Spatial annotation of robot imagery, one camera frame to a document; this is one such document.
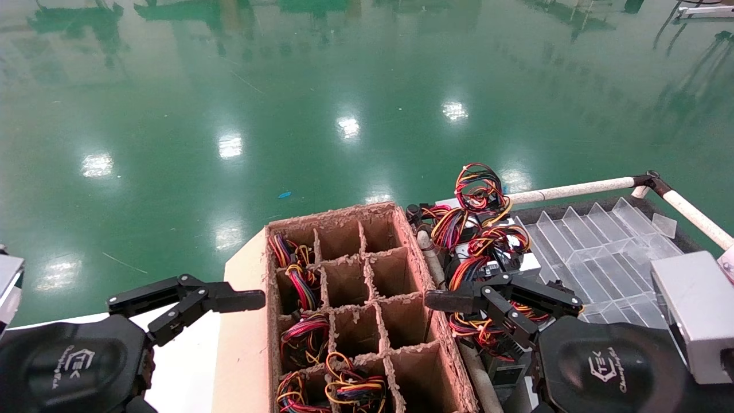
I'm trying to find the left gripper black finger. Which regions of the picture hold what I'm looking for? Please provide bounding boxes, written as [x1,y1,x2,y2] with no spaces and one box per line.
[107,274,266,348]

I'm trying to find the white pipe rail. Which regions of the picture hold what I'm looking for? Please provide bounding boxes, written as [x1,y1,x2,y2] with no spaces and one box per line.
[416,229,505,413]
[507,177,638,205]
[659,189,734,251]

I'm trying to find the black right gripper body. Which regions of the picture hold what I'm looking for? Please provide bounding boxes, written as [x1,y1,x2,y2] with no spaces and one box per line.
[533,315,706,413]

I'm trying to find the black pipe corner connector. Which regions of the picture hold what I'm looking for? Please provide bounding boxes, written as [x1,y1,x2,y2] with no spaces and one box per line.
[631,170,673,200]

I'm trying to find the beige cardboard sheet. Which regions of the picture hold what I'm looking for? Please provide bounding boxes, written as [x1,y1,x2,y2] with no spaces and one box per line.
[211,229,271,413]

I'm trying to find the clear plastic scrap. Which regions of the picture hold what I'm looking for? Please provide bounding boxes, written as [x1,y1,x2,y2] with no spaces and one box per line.
[651,212,678,239]

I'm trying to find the brown cardboard divider box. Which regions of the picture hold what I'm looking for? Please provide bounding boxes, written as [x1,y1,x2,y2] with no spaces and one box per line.
[265,201,480,413]

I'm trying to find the white stand base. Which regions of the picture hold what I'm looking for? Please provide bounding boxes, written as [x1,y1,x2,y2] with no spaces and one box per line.
[677,5,734,21]

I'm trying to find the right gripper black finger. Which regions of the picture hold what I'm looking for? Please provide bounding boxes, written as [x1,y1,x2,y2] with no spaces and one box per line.
[424,272,584,348]

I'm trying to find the clear plastic divided tray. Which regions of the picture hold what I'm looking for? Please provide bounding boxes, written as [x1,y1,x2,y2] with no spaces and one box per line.
[513,197,689,330]

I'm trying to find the white red area sign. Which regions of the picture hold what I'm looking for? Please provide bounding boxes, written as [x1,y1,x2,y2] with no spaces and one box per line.
[718,247,734,286]

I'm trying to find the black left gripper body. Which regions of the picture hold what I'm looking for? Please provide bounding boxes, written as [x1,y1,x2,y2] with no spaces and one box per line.
[0,314,157,413]

